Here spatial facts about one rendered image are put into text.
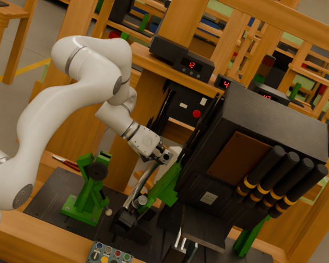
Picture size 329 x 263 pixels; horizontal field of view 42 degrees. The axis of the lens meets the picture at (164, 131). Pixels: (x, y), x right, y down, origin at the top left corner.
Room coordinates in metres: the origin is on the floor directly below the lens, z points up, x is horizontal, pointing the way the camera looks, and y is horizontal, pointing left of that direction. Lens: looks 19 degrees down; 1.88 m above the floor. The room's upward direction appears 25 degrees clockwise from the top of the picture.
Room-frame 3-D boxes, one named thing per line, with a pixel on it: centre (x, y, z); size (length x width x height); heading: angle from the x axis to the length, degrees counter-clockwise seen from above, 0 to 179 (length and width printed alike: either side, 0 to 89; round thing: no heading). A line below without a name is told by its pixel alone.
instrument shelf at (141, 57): (1.83, -0.16, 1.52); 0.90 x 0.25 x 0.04; 94
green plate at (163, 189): (1.50, -0.11, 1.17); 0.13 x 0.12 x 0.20; 94
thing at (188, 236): (1.47, -0.27, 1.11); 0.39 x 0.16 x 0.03; 4
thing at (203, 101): (1.77, -0.06, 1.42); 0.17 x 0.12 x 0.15; 94
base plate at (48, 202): (1.57, -0.18, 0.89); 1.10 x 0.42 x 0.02; 94
